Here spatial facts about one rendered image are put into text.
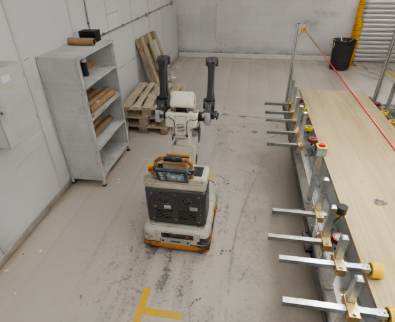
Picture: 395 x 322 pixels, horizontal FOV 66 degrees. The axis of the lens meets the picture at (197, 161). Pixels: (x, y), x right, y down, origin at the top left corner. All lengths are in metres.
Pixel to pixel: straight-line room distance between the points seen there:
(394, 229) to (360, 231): 0.22
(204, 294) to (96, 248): 1.15
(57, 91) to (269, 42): 6.87
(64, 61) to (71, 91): 0.30
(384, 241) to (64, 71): 3.04
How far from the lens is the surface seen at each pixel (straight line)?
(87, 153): 3.74
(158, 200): 2.70
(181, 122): 2.61
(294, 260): 1.78
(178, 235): 2.82
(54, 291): 3.02
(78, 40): 3.82
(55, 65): 3.42
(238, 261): 2.95
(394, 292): 1.92
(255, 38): 9.28
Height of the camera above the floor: 2.29
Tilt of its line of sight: 33 degrees down
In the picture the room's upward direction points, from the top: 1 degrees counter-clockwise
